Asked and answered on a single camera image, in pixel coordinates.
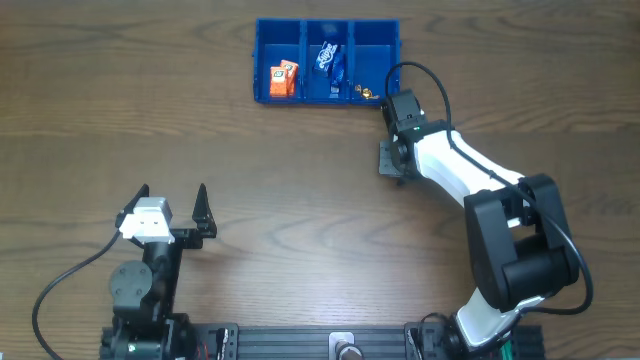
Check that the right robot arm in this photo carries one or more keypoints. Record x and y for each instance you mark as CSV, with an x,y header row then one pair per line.
x,y
450,160

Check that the orange candy box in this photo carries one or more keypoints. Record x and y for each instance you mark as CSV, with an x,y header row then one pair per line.
x,y
292,75
278,85

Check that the blue candy pack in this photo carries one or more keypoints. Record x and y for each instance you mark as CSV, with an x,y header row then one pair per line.
x,y
338,72
325,57

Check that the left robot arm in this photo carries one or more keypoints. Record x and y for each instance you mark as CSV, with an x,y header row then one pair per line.
x,y
132,285

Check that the mounting rail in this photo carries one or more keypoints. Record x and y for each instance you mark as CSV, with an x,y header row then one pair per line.
x,y
290,342

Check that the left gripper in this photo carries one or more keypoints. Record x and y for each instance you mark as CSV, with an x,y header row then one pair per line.
x,y
187,238

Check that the blue tray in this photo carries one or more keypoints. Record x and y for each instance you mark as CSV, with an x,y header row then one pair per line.
x,y
375,55

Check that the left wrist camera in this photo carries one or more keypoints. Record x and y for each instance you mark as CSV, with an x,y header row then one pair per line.
x,y
147,220

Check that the gold candy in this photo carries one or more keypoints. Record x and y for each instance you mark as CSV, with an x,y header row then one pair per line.
x,y
366,92

